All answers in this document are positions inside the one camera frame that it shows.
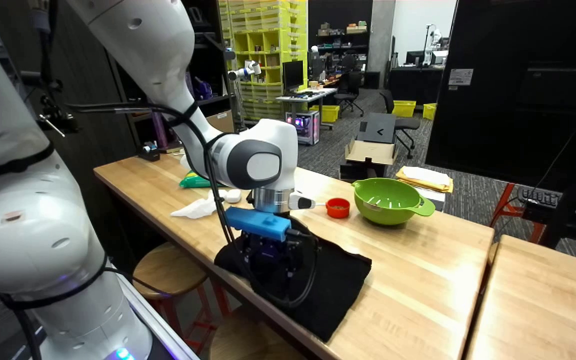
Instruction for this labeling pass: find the open cardboard box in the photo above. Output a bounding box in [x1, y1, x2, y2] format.
[344, 137, 399, 167]

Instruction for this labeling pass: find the black cloth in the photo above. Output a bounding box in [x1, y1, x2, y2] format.
[213, 216, 373, 344]

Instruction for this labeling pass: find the crumpled white tissue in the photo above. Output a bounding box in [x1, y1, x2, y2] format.
[170, 189, 229, 220]

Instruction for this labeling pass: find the stack of yellow envelopes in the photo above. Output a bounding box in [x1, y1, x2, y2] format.
[395, 165, 454, 194]

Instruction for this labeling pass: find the black box with arrow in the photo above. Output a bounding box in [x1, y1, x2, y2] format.
[356, 112, 398, 145]

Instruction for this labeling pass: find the round wooden stool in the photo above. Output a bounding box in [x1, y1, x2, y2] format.
[207, 306, 296, 360]
[132, 242, 232, 353]

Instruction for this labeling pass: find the black office chair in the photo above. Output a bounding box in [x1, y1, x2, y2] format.
[334, 69, 367, 118]
[379, 89, 422, 159]

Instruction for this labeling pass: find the yellow shelf of bins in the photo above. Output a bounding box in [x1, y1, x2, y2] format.
[217, 0, 310, 121]

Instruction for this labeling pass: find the black monitor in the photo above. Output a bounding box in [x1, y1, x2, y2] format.
[282, 59, 305, 94]

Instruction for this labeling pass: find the small red cup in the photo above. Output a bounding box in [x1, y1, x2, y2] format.
[325, 197, 351, 220]

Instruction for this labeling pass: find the white and blue device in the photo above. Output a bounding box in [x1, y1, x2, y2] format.
[227, 59, 263, 82]

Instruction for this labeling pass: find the green colander bowl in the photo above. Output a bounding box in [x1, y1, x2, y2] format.
[351, 178, 437, 226]

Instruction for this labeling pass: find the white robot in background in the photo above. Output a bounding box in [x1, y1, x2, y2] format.
[420, 23, 450, 67]

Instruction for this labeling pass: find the large black screen panel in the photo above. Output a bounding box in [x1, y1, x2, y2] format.
[425, 0, 576, 192]

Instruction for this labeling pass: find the black tape dispenser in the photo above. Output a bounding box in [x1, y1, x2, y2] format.
[136, 141, 162, 162]

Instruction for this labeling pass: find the brown cardboard box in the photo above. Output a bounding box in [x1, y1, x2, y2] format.
[206, 110, 236, 134]

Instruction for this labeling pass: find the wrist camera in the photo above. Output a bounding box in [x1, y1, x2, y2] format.
[225, 206, 293, 243]

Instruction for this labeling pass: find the black clamp on pole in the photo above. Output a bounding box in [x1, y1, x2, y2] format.
[18, 0, 80, 139]

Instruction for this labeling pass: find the red metal trestle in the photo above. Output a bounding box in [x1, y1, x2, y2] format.
[489, 182, 550, 245]

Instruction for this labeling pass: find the dark shelf with parts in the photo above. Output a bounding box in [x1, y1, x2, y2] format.
[316, 20, 370, 77]

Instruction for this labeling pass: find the grey desk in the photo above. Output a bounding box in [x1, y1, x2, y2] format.
[275, 87, 339, 132]

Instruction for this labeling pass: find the lit computer tower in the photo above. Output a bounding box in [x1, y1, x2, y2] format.
[285, 110, 321, 146]

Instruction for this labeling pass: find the green packet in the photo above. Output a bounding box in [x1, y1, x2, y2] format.
[178, 170, 214, 190]

